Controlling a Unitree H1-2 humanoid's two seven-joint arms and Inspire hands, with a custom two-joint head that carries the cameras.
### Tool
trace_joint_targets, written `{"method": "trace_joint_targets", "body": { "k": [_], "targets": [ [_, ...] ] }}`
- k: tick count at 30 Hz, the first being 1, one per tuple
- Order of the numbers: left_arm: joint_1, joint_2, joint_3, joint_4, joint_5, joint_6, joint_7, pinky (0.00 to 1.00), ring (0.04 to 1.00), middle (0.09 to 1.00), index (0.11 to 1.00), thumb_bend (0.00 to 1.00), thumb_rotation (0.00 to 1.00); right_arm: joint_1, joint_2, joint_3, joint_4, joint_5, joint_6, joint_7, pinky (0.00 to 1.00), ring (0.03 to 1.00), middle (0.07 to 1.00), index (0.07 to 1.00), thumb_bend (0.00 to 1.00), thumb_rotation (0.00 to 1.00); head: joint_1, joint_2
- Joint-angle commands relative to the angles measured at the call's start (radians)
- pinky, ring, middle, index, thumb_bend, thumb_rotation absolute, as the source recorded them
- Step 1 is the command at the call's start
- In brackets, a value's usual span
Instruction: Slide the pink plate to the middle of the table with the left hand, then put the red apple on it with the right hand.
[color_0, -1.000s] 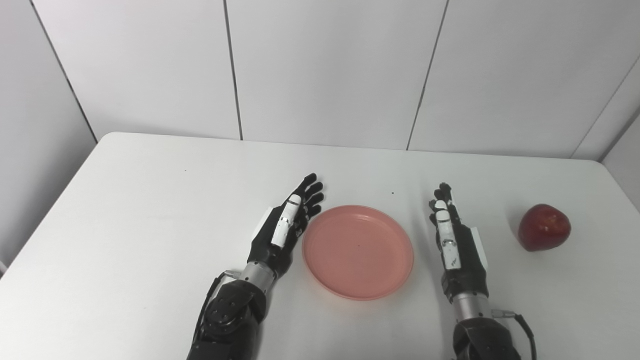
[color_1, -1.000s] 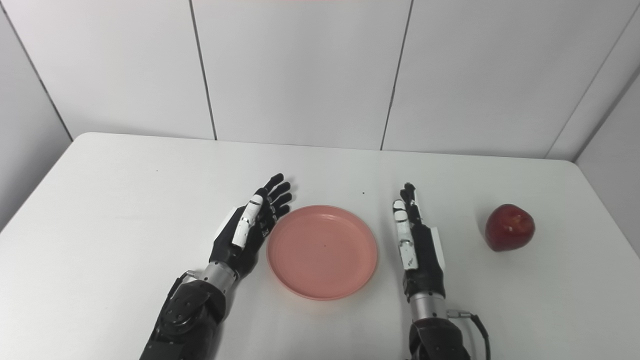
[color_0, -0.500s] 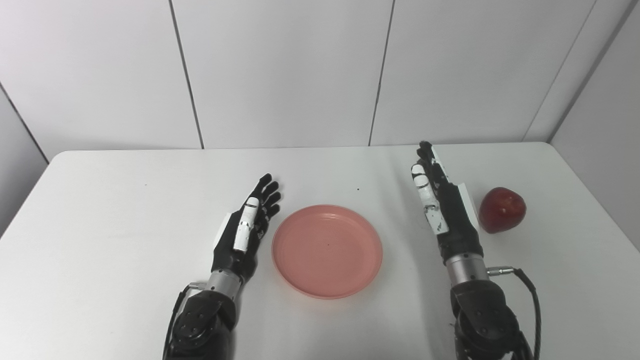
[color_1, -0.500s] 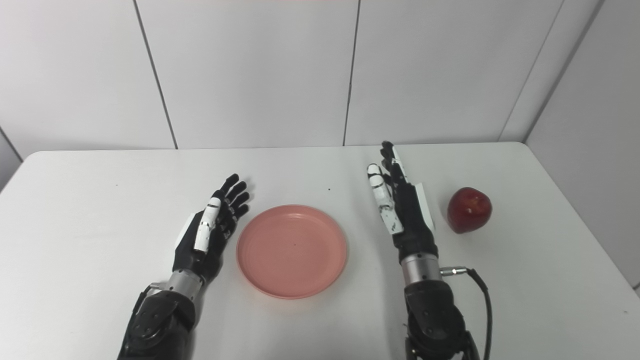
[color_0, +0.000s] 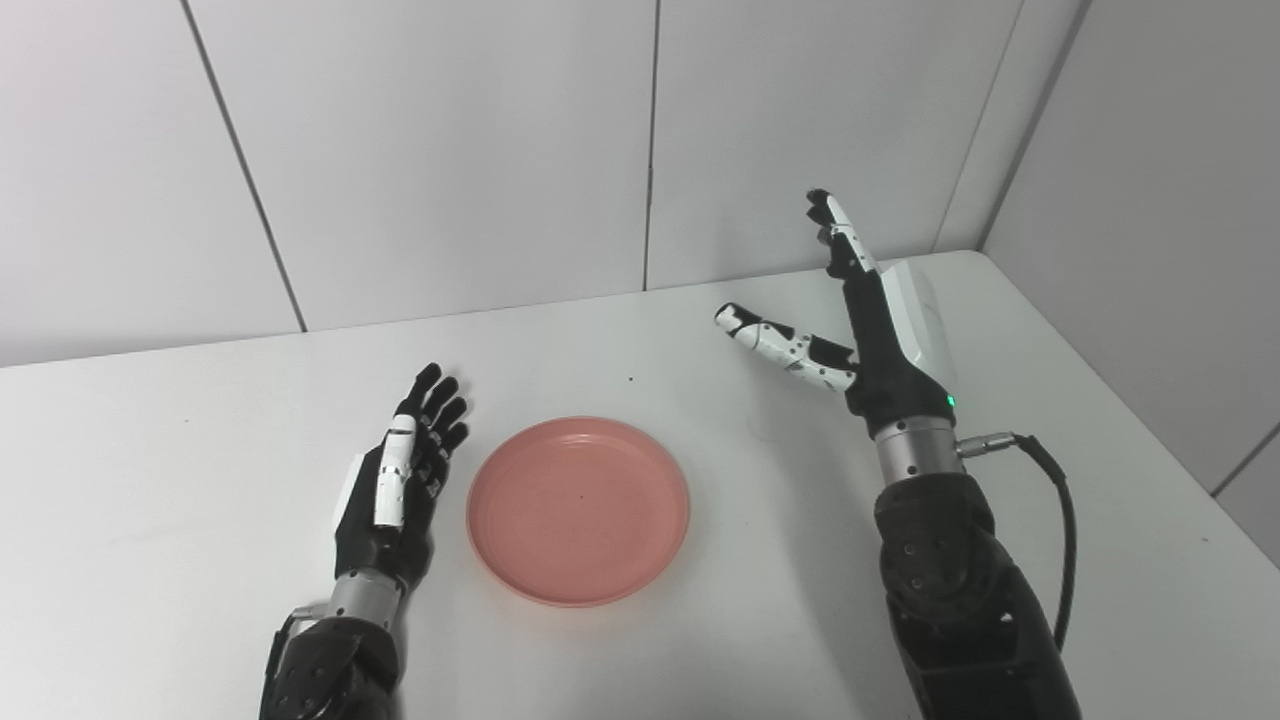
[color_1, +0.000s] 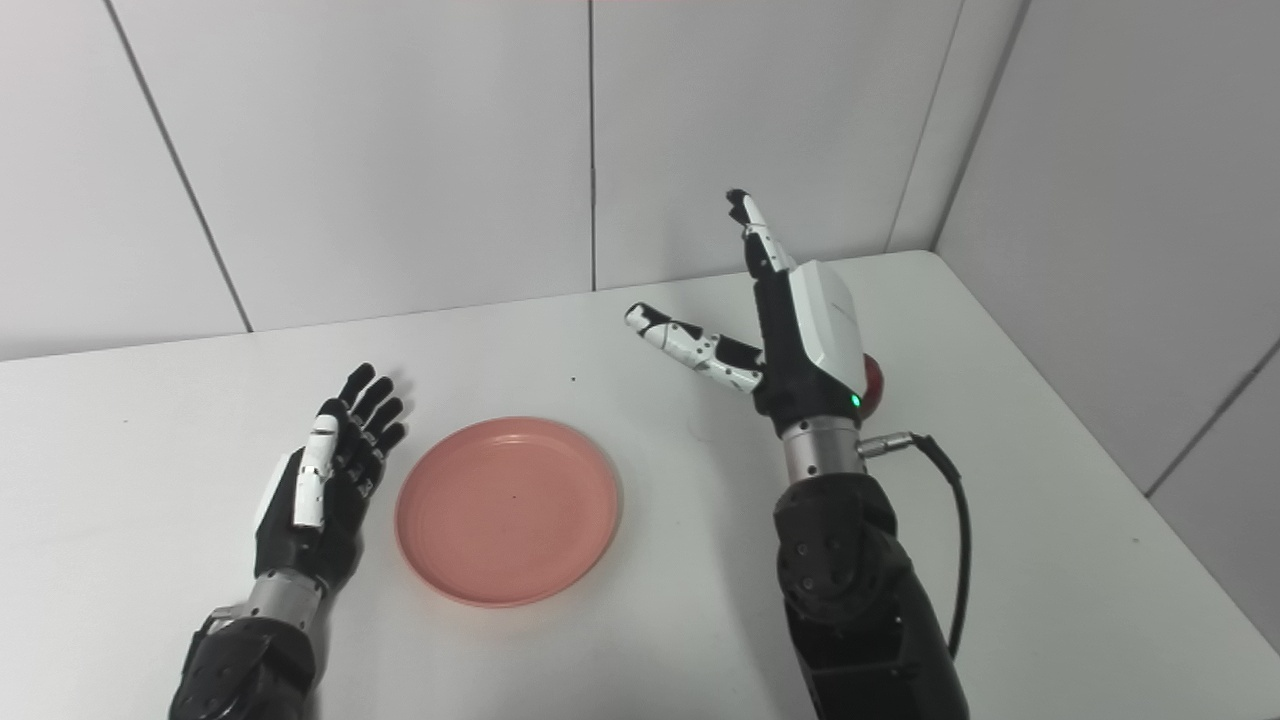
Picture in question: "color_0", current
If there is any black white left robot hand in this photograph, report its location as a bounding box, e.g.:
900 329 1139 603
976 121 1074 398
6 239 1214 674
333 362 471 592

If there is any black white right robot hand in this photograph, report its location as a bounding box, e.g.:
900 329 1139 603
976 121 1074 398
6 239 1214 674
714 188 959 441

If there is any pink round plate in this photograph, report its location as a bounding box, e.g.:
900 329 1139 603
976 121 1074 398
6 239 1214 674
466 417 692 608

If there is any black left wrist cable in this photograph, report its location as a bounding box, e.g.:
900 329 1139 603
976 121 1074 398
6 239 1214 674
260 604 333 706

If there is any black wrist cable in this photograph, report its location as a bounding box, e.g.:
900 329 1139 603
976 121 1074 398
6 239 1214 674
955 430 1079 651
260 604 333 706

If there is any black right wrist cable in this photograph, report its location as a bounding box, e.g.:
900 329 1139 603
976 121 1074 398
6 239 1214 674
955 430 1079 651

